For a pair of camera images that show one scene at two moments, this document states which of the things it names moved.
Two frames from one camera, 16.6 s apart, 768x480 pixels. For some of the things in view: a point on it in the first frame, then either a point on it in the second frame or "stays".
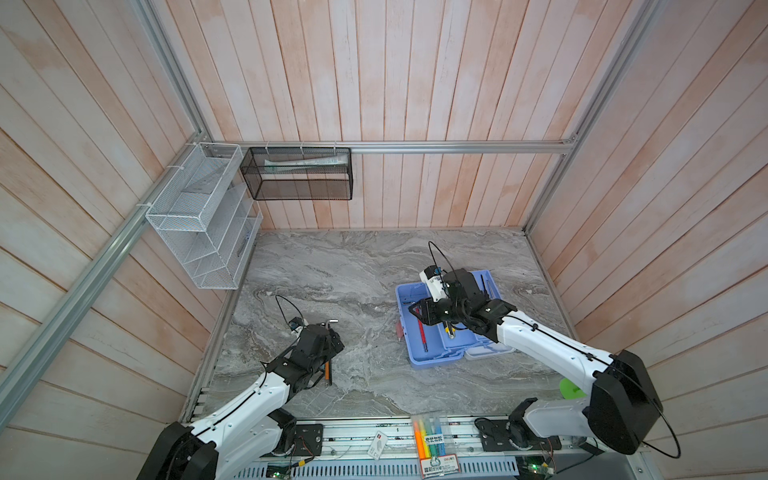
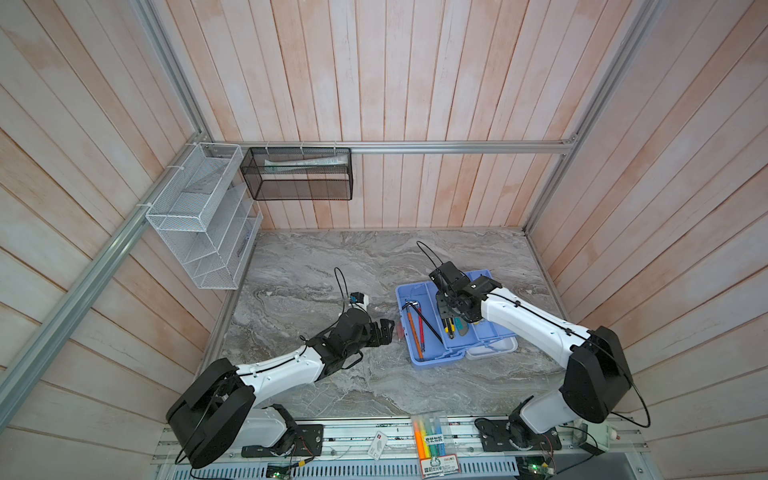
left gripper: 331,351 -> 386,334
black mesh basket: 299,173 stays
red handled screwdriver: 423,335 stays
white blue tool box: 427,344 stays
